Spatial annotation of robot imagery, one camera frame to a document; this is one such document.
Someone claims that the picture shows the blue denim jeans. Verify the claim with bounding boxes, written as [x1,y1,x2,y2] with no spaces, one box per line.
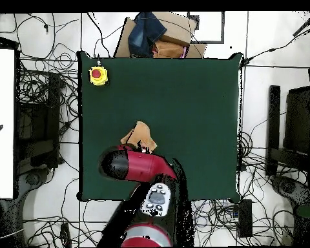
[127,11,168,58]

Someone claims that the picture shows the tan towel in box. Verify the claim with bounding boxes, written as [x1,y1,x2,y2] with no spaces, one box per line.
[152,39,188,59]

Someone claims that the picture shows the brown cardboard box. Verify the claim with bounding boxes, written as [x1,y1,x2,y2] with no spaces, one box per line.
[113,11,208,59]

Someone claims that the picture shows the black power strip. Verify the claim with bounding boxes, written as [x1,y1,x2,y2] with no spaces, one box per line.
[59,222,72,248]
[238,198,253,238]

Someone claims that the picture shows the black panel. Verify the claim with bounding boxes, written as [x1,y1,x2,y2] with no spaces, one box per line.
[284,86,310,156]

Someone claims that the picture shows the dark green tablecloth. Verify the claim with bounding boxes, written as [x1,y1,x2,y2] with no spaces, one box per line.
[76,50,245,203]

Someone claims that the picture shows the dark square frame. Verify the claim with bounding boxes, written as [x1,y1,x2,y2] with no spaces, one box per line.
[187,11,225,44]

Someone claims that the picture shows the long black bar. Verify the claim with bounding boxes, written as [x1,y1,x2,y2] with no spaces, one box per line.
[265,85,282,178]

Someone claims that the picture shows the white desk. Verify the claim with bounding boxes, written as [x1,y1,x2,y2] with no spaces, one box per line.
[0,48,16,200]

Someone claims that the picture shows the tan terry towel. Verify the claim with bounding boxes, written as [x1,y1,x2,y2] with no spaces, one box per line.
[120,120,158,154]

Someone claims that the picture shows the black cable with connector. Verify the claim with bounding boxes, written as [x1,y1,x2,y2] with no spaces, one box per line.
[239,24,310,68]

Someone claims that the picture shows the dark rod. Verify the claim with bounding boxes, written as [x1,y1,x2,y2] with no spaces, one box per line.
[292,11,310,37]

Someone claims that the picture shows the black equipment stand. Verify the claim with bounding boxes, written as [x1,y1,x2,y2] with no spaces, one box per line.
[15,72,65,174]

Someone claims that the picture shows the black pedestal leg with knob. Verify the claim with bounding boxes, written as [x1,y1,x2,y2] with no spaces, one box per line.
[271,175,310,207]
[17,167,55,200]

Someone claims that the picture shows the yellow emergency stop button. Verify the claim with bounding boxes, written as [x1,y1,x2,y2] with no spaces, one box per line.
[88,65,110,87]

